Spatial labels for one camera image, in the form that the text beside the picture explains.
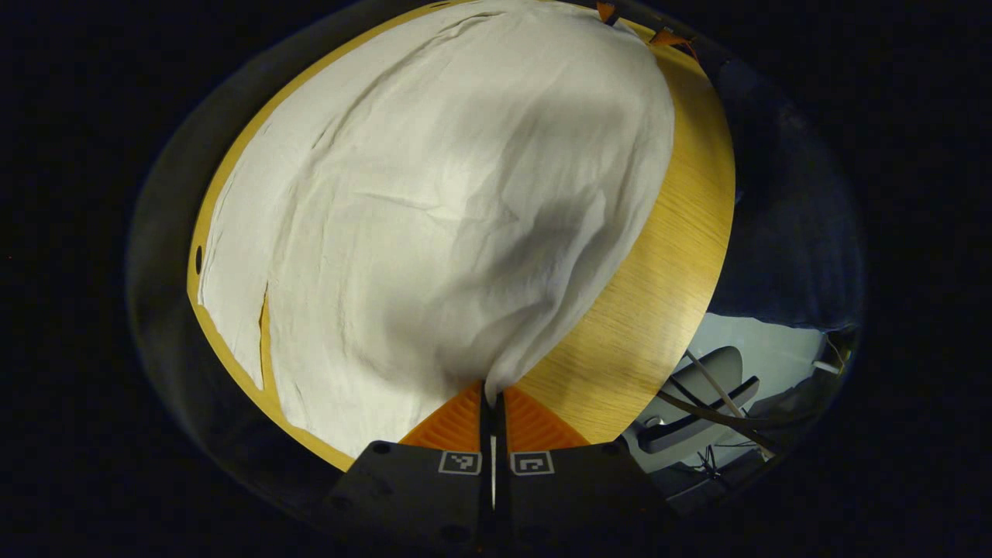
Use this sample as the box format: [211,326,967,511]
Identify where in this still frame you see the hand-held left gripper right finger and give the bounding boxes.
[494,385,677,548]

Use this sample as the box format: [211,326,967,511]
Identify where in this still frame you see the white jeans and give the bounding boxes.
[198,0,677,460]

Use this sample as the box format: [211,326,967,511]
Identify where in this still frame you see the dark blue cloth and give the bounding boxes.
[707,58,866,334]

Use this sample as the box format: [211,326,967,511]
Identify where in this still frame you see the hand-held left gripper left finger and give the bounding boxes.
[325,380,495,548]

